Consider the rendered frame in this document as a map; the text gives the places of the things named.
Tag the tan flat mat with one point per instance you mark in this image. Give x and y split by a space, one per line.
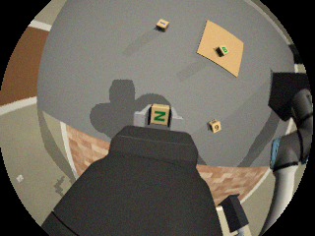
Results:
213 37

